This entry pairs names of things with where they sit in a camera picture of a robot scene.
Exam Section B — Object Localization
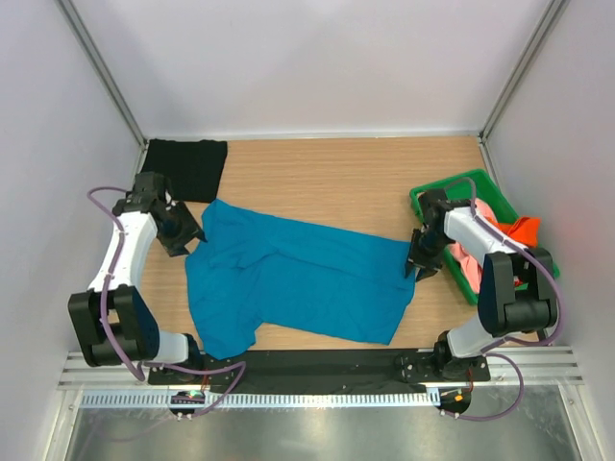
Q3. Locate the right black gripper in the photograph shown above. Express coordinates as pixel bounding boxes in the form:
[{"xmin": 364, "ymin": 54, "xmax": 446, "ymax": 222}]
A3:
[{"xmin": 405, "ymin": 228, "xmax": 451, "ymax": 281}]

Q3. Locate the blue t shirt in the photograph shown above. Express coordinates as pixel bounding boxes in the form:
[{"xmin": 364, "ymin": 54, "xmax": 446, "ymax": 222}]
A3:
[{"xmin": 185, "ymin": 200, "xmax": 415, "ymax": 359}]

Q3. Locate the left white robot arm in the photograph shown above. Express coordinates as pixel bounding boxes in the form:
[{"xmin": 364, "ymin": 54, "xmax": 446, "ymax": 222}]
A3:
[{"xmin": 67, "ymin": 172, "xmax": 206, "ymax": 384}]

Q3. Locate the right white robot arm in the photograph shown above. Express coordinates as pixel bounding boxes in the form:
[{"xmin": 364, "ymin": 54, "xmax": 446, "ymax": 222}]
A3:
[{"xmin": 405, "ymin": 188, "xmax": 559, "ymax": 380}]

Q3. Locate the pink t shirt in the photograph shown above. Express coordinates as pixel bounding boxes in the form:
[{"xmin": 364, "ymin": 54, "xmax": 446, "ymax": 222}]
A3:
[{"xmin": 449, "ymin": 198, "xmax": 497, "ymax": 294}]

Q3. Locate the folded black t shirt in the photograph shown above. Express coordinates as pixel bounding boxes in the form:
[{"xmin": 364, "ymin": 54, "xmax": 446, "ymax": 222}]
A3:
[{"xmin": 141, "ymin": 139, "xmax": 228, "ymax": 203}]

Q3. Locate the green plastic bin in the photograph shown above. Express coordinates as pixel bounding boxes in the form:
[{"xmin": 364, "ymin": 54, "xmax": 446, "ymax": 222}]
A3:
[{"xmin": 408, "ymin": 167, "xmax": 562, "ymax": 307}]

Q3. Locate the orange t shirt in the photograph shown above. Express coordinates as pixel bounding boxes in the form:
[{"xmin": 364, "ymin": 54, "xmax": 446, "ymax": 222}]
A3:
[{"xmin": 496, "ymin": 216, "xmax": 542, "ymax": 247}]

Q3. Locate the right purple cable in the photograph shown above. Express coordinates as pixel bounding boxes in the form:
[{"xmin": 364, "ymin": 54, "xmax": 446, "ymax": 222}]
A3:
[{"xmin": 439, "ymin": 176, "xmax": 568, "ymax": 424}]

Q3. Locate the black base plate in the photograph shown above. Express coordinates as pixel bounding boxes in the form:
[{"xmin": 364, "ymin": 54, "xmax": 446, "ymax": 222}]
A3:
[{"xmin": 148, "ymin": 349, "xmax": 491, "ymax": 396}]

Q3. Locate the aluminium frame rail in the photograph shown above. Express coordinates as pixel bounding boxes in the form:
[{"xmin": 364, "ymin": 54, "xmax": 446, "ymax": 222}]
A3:
[{"xmin": 57, "ymin": 346, "xmax": 584, "ymax": 390}]

